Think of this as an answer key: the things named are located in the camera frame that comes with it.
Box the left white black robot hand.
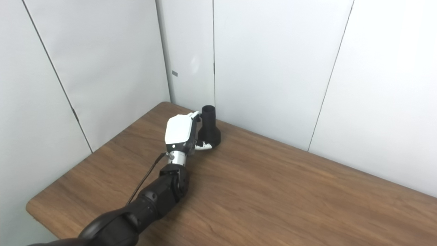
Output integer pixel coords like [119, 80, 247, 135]
[165, 111, 214, 158]

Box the black flared nozzle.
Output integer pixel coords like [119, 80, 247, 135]
[197, 105, 221, 148]

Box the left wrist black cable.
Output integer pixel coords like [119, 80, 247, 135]
[126, 152, 168, 206]

